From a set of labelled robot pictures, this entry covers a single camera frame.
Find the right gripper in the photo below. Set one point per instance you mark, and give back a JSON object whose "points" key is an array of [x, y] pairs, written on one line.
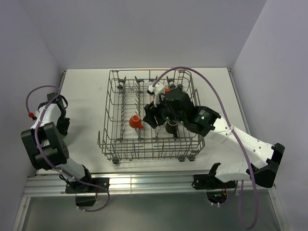
{"points": [[151, 110]]}

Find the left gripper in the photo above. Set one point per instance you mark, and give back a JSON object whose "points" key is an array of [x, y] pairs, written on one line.
{"points": [[63, 129]]}

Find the orange brown mug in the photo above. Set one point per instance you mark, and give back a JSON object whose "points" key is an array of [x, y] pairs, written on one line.
{"points": [[135, 122]]}

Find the dark brown mug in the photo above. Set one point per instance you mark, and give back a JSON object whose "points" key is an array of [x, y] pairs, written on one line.
{"points": [[172, 128]]}

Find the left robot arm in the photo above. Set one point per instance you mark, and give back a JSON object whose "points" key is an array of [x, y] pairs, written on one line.
{"points": [[44, 142]]}

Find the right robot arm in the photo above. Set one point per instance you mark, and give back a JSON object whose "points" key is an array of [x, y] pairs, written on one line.
{"points": [[262, 160]]}

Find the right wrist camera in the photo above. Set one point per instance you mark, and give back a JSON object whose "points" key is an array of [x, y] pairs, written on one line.
{"points": [[156, 91]]}

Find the grey wire dish rack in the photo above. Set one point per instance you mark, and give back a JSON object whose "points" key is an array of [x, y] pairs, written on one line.
{"points": [[126, 97]]}

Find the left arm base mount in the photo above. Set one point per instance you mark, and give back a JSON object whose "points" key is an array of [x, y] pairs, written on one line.
{"points": [[86, 195]]}

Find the aluminium mounting rail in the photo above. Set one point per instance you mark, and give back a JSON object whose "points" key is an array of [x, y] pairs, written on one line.
{"points": [[119, 183]]}

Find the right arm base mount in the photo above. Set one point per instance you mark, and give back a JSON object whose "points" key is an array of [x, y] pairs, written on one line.
{"points": [[210, 182]]}

